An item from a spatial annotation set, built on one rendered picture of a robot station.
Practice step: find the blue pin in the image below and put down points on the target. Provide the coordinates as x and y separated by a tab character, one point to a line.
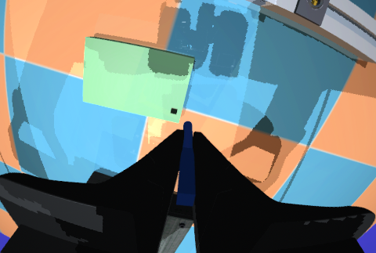
186	189

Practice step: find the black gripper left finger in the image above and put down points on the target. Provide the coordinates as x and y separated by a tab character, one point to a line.
125	214

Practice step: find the aluminum rail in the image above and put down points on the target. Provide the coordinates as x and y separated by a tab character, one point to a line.
337	20

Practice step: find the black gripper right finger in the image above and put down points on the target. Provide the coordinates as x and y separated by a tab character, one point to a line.
232	215

